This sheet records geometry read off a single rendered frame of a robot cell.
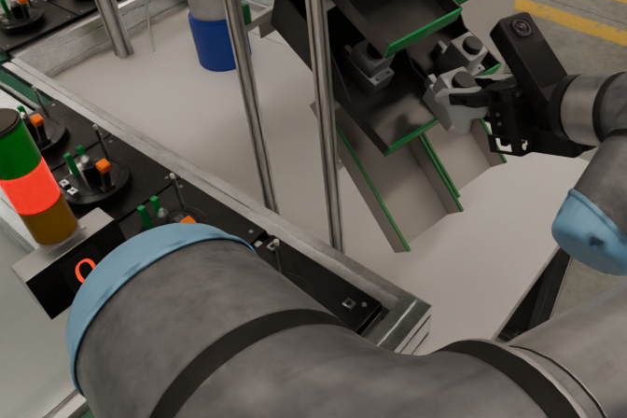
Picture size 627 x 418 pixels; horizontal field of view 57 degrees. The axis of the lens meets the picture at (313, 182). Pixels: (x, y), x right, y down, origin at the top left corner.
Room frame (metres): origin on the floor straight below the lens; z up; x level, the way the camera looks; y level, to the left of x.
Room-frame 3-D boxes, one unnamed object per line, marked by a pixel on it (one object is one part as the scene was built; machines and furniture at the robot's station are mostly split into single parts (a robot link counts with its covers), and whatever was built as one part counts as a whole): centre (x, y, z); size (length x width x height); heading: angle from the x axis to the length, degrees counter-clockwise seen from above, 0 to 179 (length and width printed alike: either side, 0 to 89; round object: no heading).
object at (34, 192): (0.47, 0.30, 1.33); 0.05 x 0.05 x 0.05
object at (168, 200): (0.70, 0.26, 1.01); 0.24 x 0.24 x 0.13; 44
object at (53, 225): (0.47, 0.30, 1.28); 0.05 x 0.05 x 0.05
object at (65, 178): (0.88, 0.44, 1.01); 0.24 x 0.24 x 0.13; 44
